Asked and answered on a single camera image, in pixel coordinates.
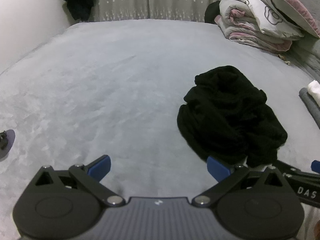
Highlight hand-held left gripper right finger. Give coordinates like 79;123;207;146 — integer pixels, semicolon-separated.
191;156;292;207

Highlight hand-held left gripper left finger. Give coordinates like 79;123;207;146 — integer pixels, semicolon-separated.
32;154;125;207

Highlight black sweater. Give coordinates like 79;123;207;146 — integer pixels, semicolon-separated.
177;65;288;168

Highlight dark hanging clothes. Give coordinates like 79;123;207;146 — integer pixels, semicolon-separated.
61;0;97;21

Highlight grey folded garment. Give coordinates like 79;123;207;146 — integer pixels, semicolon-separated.
299;87;320;128

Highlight white folded garment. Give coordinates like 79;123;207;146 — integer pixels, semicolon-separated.
307;80;320;105

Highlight light grey bed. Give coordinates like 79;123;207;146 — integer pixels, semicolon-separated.
0;19;320;240

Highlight phone stand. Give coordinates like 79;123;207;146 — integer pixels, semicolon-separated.
0;129;16;159

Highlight grey quilted bedspread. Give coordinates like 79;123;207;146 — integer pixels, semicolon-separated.
277;0;320;80

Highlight folded pink grey quilt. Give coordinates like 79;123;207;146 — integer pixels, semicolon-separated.
215;0;293;53

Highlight white flower-print pillow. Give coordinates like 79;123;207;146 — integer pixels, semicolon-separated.
244;0;304;40

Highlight black cloth bundle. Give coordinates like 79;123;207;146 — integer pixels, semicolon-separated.
204;1;220;24

